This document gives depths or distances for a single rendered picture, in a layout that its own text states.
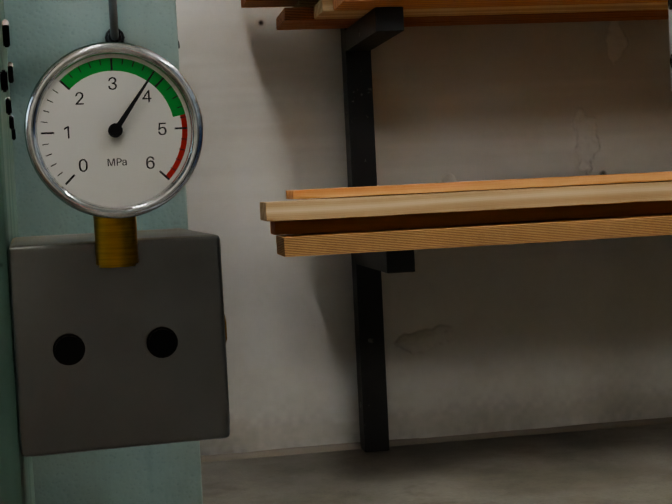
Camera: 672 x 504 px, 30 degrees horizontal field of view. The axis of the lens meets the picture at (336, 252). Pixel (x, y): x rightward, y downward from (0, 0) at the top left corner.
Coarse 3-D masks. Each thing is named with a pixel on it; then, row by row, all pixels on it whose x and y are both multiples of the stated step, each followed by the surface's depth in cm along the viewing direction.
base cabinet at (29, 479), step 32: (0, 64) 58; (0, 96) 52; (0, 128) 50; (0, 160) 50; (0, 192) 50; (0, 224) 50; (0, 256) 50; (0, 288) 50; (0, 320) 50; (0, 352) 50; (0, 384) 50; (0, 416) 50; (0, 448) 50; (0, 480) 50; (32, 480) 94
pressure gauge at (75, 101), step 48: (96, 48) 44; (144, 48) 45; (48, 96) 44; (96, 96) 45; (144, 96) 45; (192, 96) 45; (48, 144) 44; (96, 144) 45; (144, 144) 45; (192, 144) 45; (96, 192) 45; (144, 192) 45; (96, 240) 47
